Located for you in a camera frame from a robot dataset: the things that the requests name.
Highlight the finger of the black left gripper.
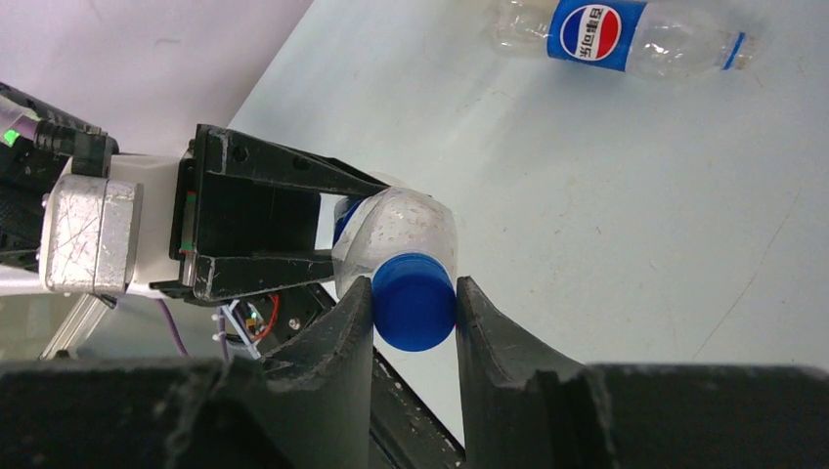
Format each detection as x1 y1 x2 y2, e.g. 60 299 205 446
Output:
193 250 333 302
194 124 389 197

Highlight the lying uncapped Pepsi bottle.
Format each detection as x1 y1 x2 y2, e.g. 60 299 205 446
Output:
486 0 759 79

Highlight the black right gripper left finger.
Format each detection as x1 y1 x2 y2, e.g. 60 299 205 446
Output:
1 278 372 468

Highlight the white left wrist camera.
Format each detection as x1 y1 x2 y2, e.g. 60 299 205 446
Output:
38 174 144 297

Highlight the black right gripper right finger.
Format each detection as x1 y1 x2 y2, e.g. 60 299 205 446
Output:
457 277 828 468

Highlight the clear crushed bottle blue label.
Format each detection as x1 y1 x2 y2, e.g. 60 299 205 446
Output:
331 187 458 297

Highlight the blue bottle cap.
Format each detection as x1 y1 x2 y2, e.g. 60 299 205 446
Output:
371 253 456 352

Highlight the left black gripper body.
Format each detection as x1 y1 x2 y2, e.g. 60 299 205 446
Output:
110 151 318 298

